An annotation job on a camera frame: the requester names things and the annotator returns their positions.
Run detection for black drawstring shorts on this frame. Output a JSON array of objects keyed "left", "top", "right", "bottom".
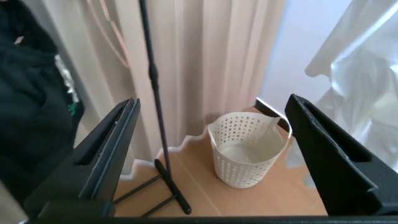
[{"left": 0, "top": 0, "right": 85, "bottom": 207}]

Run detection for black clothes rack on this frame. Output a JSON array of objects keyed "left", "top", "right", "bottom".
[{"left": 112, "top": 0, "right": 193, "bottom": 218}]

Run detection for beige curtain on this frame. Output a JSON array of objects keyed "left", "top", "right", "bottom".
[{"left": 21, "top": 0, "right": 287, "bottom": 175}]

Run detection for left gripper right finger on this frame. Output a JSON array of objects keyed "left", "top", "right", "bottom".
[{"left": 284, "top": 93, "right": 398, "bottom": 217}]

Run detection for white garment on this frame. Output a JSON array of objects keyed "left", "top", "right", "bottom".
[{"left": 284, "top": 0, "right": 398, "bottom": 190}]

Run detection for pink clothes hanger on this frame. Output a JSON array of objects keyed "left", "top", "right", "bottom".
[{"left": 86, "top": 0, "right": 132, "bottom": 70}]

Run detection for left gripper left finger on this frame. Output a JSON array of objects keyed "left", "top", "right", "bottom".
[{"left": 24, "top": 97, "right": 142, "bottom": 218}]

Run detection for white laundry basket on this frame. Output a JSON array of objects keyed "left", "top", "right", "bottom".
[{"left": 207, "top": 111, "right": 293, "bottom": 189}]

